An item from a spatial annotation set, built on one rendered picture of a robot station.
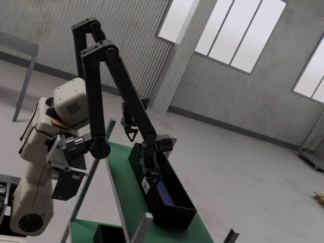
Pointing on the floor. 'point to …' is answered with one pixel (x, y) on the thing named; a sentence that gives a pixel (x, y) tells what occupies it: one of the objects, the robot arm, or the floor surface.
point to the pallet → (319, 197)
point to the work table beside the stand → (17, 43)
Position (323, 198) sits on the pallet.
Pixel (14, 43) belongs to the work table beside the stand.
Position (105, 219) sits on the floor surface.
